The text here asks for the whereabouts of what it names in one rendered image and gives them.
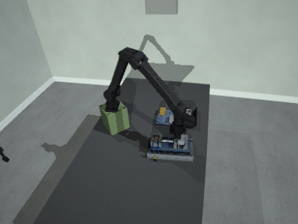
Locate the yellow block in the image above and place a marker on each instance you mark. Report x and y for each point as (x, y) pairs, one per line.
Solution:
(163, 111)

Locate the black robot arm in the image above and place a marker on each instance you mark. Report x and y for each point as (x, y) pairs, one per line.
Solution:
(133, 57)

